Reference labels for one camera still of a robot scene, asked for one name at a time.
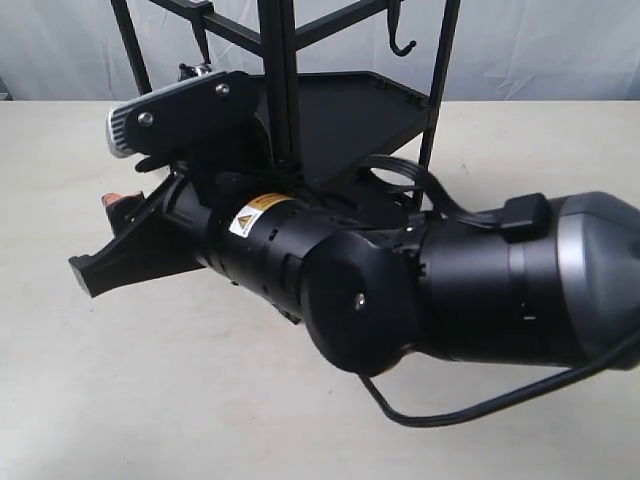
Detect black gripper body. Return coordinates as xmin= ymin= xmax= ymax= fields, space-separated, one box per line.
xmin=69 ymin=172 xmax=330 ymax=313

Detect stainless steel mug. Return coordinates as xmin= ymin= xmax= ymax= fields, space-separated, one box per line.
xmin=178 ymin=63 xmax=212 ymax=81

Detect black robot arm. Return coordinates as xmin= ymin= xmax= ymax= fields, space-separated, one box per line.
xmin=69 ymin=173 xmax=639 ymax=377

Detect black metal shelf rack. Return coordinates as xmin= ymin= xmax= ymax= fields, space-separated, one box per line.
xmin=108 ymin=0 xmax=462 ymax=329

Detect white backdrop curtain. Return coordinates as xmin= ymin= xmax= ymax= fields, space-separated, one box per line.
xmin=1 ymin=1 xmax=639 ymax=101

